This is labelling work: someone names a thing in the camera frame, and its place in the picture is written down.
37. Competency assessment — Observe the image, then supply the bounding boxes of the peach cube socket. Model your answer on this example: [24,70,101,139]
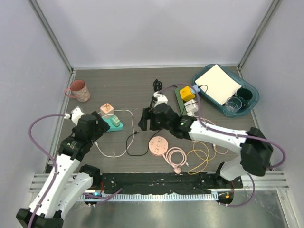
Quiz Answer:
[100,103,114,119]

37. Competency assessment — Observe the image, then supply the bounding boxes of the pink floral mug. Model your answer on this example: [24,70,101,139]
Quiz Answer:
[64,79,91,103]

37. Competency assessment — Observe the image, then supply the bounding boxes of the clear glass cup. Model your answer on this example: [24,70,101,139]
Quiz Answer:
[224,96,243,113]

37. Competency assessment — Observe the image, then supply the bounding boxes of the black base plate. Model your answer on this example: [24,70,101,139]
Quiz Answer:
[89,172,243,195]

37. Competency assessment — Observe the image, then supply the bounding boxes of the white paper pad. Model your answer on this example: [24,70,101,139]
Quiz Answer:
[195,64,242,105]

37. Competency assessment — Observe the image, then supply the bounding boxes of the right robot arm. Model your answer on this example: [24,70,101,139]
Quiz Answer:
[138,103,273,188]

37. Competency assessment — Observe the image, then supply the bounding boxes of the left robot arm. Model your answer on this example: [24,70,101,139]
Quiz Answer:
[16,107,110,228]

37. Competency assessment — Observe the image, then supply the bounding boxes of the white cube adapter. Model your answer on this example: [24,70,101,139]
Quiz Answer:
[184,99,199,117]

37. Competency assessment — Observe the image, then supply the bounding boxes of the black usb cable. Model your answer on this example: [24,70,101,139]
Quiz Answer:
[126,85,209,157]

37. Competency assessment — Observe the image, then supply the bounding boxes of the white usb cable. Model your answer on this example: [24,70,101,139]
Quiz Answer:
[95,109,136,159]

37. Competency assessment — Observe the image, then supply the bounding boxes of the pink cable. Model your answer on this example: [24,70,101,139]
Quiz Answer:
[163,116,230,174]

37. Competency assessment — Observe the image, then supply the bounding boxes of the light blue charger plug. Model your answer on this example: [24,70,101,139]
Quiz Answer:
[190,85,200,94]

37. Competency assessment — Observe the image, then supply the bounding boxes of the yellow cube socket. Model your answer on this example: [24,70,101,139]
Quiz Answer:
[180,86,195,102]

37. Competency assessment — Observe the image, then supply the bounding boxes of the black power cord with plug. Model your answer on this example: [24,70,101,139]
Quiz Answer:
[149,79,178,110]

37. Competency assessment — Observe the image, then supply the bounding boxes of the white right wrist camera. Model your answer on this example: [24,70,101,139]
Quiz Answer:
[152,91,168,107]

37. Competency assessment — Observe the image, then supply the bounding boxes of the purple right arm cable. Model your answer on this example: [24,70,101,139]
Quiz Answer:
[160,83,287,171]

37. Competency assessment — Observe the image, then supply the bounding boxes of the white cable duct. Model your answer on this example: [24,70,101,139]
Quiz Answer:
[80,192,219,202]

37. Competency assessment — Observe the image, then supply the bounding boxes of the teal triangular socket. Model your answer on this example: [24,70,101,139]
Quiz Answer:
[102,115,124,132]

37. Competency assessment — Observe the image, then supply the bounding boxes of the yellow cable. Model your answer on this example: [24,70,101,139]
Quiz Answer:
[186,141,217,175]

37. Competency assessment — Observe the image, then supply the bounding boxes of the green power strip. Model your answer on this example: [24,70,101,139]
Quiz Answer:
[174,87,187,115]

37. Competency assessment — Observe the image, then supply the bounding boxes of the teal plastic tray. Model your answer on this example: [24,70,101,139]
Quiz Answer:
[192,64,259,118]

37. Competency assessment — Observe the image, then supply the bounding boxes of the pink round socket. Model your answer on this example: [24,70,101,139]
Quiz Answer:
[148,136,168,156]

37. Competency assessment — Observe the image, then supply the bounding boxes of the dark green cup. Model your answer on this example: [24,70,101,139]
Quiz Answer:
[235,87,253,107]

